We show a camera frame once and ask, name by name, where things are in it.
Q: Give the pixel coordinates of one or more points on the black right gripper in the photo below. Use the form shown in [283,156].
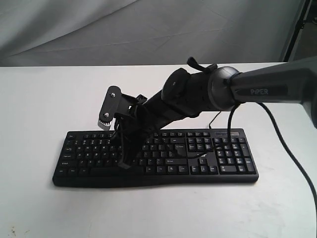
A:
[132,132]

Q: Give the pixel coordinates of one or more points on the black acer keyboard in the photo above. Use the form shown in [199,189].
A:
[90,159]

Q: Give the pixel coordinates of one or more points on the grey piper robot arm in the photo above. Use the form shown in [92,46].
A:
[186,95]

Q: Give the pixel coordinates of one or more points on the grey backdrop cloth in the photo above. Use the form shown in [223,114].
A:
[132,32]

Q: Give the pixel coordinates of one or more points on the black tripod stand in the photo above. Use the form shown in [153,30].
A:
[302,19]

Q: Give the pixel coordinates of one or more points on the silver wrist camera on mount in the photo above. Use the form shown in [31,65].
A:
[116,105]

